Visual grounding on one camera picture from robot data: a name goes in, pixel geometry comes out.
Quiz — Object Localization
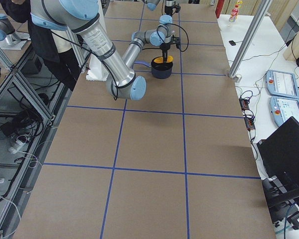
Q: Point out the yellow toy corn cob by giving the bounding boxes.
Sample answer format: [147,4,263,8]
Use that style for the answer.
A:
[153,56,173,64]

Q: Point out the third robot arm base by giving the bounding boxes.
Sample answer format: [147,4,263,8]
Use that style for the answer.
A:
[0,13,30,50]

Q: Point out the small black square puck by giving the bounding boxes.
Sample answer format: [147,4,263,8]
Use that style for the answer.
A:
[229,40,236,46]

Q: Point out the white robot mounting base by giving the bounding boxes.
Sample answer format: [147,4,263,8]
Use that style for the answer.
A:
[86,55,109,81]

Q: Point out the red labelled plastic bottle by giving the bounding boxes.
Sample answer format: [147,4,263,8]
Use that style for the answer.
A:
[229,0,243,23]

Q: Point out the person in black jacket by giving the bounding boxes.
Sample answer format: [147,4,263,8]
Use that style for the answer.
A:
[0,0,81,91]

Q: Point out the black orange power strip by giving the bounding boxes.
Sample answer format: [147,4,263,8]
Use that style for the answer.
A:
[239,98,256,131]

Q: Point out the teach pendant farther one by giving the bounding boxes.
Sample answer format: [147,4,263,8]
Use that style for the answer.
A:
[265,70,299,99]

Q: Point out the black laptop computer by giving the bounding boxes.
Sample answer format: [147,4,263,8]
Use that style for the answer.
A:
[257,117,299,186]

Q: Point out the dark blue saucepan purple handle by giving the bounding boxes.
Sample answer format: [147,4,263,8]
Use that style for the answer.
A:
[134,59,173,79]

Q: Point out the aluminium frame post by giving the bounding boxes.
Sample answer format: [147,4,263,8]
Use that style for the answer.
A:
[228,0,272,83]

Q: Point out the teach pendant nearer camera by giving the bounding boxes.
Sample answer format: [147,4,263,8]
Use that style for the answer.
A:
[270,96,299,126]

